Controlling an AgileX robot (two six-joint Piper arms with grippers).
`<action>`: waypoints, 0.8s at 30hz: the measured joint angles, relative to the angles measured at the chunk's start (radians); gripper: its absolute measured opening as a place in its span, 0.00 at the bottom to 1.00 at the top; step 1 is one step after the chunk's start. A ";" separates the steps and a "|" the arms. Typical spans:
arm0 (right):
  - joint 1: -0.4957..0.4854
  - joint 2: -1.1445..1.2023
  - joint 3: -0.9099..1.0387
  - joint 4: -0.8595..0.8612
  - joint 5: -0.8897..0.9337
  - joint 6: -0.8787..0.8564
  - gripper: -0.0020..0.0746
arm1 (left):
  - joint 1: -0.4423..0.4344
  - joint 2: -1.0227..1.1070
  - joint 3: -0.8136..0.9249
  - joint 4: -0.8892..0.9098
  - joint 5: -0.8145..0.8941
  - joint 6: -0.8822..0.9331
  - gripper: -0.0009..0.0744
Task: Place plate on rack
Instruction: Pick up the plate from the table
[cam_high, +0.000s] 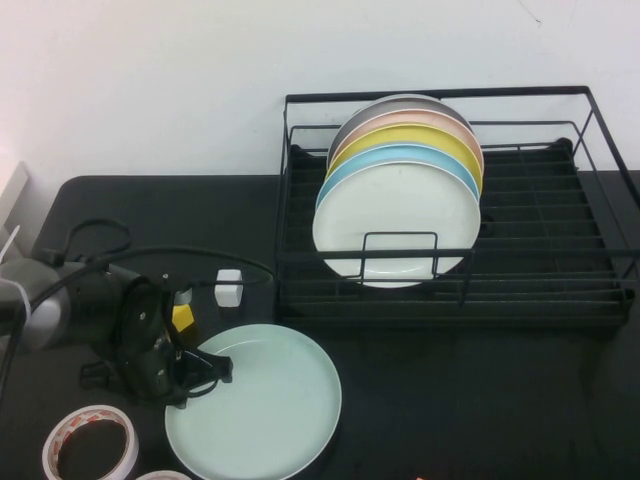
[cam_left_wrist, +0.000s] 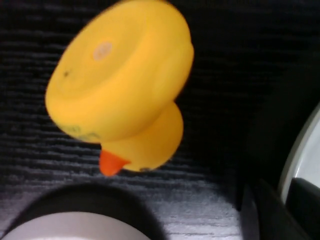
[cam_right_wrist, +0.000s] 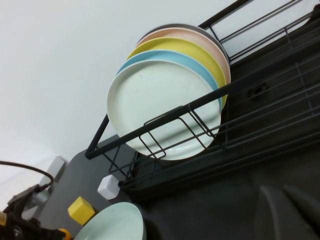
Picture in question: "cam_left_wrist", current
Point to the black table mat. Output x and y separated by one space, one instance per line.
237 75

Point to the yellow rubber duck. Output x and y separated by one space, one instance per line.
120 75

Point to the pale green plate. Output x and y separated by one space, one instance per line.
307 160

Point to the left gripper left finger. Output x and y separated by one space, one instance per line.
272 220

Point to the white tape roll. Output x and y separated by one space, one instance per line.
75 227

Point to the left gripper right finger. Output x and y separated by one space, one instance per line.
310 207

